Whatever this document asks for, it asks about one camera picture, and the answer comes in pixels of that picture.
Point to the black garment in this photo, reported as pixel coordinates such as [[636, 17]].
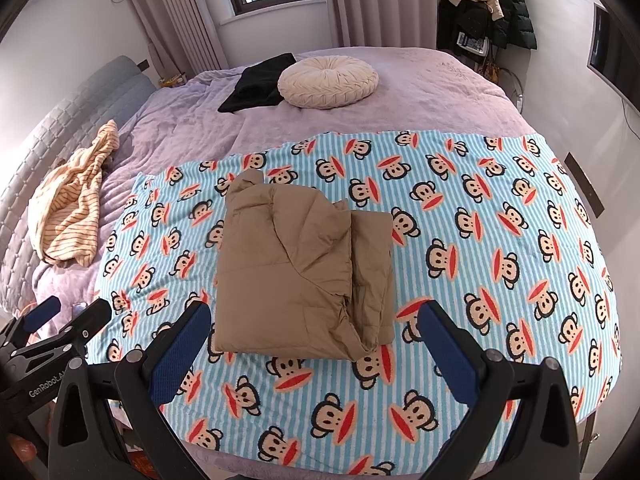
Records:
[[255, 85]]

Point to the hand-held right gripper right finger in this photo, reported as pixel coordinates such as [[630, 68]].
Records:
[[447, 355]]

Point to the small black headboard tab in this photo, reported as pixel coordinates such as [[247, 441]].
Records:
[[143, 64]]

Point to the bed with lilac cover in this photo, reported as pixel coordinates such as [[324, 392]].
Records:
[[400, 90]]

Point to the monkey print striped blanket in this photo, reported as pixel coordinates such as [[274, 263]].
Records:
[[475, 185]]

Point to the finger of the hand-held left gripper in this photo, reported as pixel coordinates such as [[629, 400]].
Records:
[[46, 306], [82, 327]]

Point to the white printed bag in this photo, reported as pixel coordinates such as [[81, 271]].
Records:
[[472, 42]]

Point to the beige curtain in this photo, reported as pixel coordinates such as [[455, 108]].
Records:
[[390, 0], [175, 10]]

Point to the tan puffer jacket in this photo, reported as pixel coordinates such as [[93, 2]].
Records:
[[300, 270]]

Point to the wall-mounted dark screen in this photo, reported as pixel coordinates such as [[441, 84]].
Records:
[[600, 45]]

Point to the small yellow items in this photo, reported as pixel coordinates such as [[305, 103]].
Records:
[[172, 80]]

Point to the grey padded headboard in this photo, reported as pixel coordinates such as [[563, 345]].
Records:
[[60, 125]]

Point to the round cream cushion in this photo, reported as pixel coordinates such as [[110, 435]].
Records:
[[325, 82]]

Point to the dark green hanging coat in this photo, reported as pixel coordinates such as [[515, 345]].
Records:
[[517, 10]]

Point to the dark wall strip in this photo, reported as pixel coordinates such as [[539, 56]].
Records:
[[585, 185]]

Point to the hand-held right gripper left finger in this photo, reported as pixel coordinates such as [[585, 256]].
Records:
[[180, 355]]

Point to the cream striped cloth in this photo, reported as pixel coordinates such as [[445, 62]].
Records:
[[70, 210]]

